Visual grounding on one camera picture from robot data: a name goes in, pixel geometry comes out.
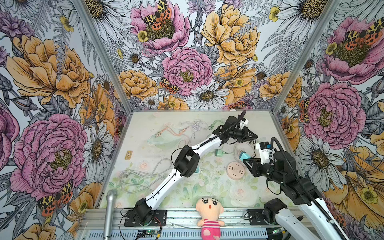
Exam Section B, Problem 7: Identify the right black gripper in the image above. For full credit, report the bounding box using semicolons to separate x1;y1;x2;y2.
242;159;285;185

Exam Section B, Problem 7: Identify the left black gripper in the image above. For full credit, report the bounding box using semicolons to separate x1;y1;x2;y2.
229;124;259;141

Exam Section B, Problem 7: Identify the green usb cable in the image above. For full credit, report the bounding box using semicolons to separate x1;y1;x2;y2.
208;119;226;133

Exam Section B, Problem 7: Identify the green charger plug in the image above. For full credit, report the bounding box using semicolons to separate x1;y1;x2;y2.
215;149;226;158

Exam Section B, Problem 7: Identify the teal charger plug dark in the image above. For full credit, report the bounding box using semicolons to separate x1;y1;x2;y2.
239;152;251;161

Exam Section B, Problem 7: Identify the pink multi-head cable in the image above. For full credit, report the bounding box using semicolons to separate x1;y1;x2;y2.
154;125;190;151

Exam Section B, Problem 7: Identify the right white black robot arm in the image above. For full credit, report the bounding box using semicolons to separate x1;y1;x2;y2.
239;137;348;240

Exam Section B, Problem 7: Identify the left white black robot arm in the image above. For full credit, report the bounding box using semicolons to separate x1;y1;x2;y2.
132;110;258;226

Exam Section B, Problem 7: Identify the plush doll pink dress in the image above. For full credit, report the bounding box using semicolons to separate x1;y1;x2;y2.
196;197;225;240

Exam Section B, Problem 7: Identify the green circuit board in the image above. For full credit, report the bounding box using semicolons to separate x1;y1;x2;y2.
136;230;160;240

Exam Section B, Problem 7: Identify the silver microphone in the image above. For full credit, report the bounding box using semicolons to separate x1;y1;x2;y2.
102;189;117;240

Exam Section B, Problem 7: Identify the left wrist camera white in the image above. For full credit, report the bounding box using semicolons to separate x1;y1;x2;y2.
239;119;249;128

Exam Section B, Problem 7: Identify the white tangled cable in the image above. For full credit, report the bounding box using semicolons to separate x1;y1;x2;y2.
185;119;205;136

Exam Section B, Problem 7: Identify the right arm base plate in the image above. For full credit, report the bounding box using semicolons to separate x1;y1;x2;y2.
243;208;288;226

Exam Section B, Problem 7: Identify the power strip translucent cable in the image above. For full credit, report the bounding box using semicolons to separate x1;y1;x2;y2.
118;157;175;193

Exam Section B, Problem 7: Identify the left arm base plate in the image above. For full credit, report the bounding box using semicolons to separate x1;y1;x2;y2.
124;210;168;227

